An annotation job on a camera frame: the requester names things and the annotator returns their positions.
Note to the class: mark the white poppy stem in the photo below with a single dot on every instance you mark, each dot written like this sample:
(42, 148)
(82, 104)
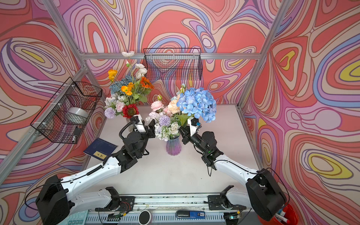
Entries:
(138, 70)

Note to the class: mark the orange poppy stem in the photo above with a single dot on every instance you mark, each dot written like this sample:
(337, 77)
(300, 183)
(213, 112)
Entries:
(125, 90)

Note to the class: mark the clear ribbed glass vase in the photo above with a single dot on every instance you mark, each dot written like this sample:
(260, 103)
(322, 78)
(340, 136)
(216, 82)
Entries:
(131, 127)

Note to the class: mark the peach rose stem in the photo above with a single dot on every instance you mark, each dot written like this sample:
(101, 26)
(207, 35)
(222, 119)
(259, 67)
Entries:
(172, 107)

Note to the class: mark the blue hydrangea stem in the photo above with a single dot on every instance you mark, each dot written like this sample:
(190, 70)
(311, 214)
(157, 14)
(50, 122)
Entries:
(197, 103)

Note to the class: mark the round black speaker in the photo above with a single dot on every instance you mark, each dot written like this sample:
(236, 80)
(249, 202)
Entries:
(145, 217)

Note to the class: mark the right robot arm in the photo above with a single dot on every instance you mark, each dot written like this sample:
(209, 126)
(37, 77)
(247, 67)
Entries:
(263, 193)

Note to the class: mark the purple blue glass vase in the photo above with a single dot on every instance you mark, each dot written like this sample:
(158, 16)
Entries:
(173, 146)

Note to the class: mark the lilac mixed flower bunch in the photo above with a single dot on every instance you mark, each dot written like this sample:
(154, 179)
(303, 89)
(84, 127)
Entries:
(166, 127)

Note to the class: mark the blue black device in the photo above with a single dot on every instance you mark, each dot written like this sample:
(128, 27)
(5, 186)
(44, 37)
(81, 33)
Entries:
(186, 214)

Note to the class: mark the dark blue notebook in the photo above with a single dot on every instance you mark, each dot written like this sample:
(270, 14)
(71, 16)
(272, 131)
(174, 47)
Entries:
(100, 149)

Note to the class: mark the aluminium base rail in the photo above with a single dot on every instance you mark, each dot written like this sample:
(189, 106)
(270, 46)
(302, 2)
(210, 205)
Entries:
(163, 208)

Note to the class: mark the black wire basket left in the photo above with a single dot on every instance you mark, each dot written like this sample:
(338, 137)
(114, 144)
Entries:
(65, 119)

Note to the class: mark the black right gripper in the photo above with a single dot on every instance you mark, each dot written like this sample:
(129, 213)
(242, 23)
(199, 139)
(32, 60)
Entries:
(186, 135)

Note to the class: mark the red flower with leaf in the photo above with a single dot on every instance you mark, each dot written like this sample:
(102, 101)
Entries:
(130, 111)

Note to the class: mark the pink peony stem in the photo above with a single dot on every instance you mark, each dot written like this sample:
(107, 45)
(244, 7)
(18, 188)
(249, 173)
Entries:
(157, 105)

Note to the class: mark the black wire basket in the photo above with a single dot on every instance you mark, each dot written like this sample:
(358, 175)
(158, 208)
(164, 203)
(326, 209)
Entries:
(173, 63)
(65, 119)

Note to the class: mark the orange sunflower stem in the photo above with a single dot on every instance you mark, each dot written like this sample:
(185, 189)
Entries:
(145, 83)

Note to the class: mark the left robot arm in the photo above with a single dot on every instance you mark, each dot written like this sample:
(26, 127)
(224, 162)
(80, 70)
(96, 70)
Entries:
(61, 197)

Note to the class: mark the black wire basket back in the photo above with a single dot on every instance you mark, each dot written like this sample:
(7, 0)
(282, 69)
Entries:
(173, 63)

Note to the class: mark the teal calculator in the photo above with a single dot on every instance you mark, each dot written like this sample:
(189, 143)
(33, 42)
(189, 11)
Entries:
(75, 219)

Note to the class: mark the blue rose bunch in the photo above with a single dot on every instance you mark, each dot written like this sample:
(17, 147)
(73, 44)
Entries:
(116, 86)

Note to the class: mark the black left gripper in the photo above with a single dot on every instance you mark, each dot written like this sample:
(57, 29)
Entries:
(151, 132)

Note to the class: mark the red pen cup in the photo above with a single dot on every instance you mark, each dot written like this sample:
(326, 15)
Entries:
(286, 216)

